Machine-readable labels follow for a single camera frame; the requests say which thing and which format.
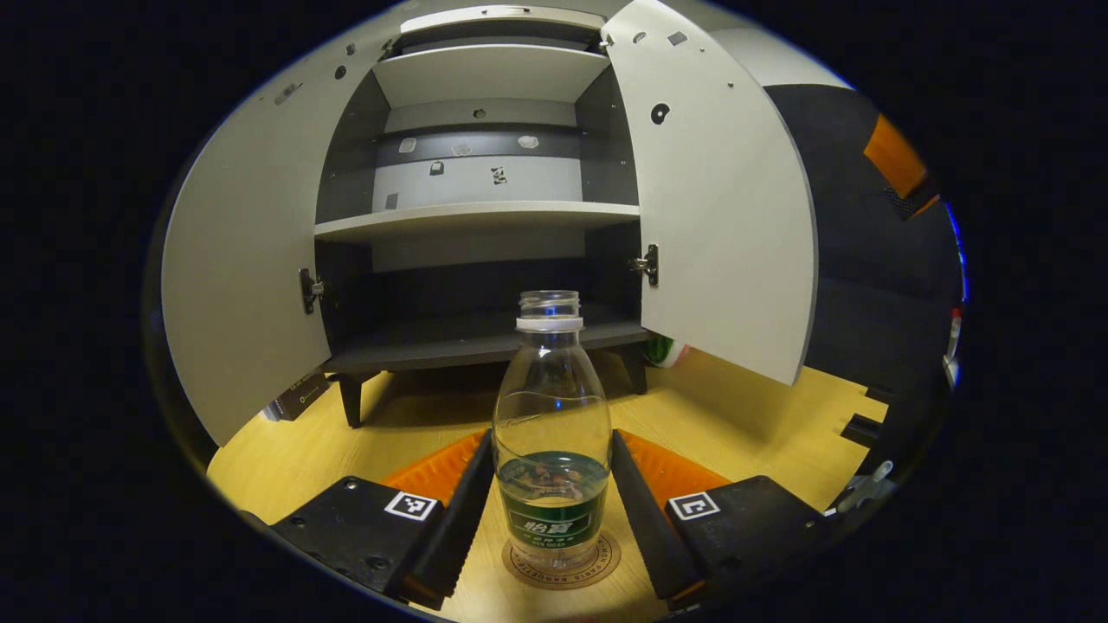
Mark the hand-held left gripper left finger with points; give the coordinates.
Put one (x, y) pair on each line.
(450, 536)

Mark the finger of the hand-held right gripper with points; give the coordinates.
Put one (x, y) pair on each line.
(892, 156)

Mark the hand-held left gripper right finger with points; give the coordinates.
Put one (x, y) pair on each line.
(645, 528)

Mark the round brown coaster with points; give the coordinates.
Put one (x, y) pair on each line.
(563, 578)

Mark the clear plastic bottle green label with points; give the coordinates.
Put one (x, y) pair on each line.
(551, 415)

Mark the white door with headphones sticker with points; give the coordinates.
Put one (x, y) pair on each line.
(727, 216)

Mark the white and grey cabinet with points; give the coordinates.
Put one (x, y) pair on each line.
(485, 221)

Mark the white door with camera sticker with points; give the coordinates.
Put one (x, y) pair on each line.
(251, 260)

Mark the white cabinet drawer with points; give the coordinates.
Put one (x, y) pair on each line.
(502, 22)

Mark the green white striped object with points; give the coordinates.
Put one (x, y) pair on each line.
(662, 350)

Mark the grey metal clamp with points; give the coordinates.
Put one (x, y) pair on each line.
(857, 493)

